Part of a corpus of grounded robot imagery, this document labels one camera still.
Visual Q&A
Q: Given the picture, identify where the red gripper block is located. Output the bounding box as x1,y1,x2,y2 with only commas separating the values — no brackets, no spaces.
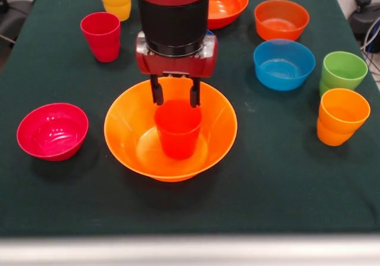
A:
135,45,219,109

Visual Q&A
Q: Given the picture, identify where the red-orange cup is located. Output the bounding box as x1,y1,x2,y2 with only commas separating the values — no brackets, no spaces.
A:
153,99,203,160

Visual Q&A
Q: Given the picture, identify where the large orange bowl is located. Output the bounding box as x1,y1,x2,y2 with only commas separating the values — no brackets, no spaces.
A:
103,76,238,183

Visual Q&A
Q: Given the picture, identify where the pink-red cup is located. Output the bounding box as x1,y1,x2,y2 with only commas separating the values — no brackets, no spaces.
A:
80,12,122,63

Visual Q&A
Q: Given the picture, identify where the large red-orange bowl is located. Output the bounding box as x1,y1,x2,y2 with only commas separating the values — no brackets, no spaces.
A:
207,0,249,30

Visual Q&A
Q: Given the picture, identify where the light blue bowl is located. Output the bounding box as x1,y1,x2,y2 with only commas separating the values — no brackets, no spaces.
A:
253,39,316,91

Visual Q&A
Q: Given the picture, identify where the yellow cup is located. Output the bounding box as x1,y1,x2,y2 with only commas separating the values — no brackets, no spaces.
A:
96,0,133,22

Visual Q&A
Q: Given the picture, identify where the small red-orange bowl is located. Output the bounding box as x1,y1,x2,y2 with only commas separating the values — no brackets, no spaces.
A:
254,0,311,42

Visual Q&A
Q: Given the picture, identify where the pink-red bowl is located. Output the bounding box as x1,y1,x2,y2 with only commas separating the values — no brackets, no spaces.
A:
16,102,89,162

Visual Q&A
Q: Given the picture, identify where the dark green tablecloth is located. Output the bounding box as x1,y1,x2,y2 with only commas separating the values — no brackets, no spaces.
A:
0,0,380,238

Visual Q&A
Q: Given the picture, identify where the orange cup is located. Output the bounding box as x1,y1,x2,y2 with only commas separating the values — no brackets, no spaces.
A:
316,88,371,147

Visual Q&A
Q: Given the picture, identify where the green cup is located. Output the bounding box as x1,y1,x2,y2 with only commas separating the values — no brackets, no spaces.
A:
319,51,369,97

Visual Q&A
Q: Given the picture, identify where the dark grey pedestal base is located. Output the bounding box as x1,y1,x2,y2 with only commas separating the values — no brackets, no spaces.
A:
0,0,33,46
347,0,380,38

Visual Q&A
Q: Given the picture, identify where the tangle of cables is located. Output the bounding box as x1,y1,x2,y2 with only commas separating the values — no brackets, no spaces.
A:
360,16,380,68

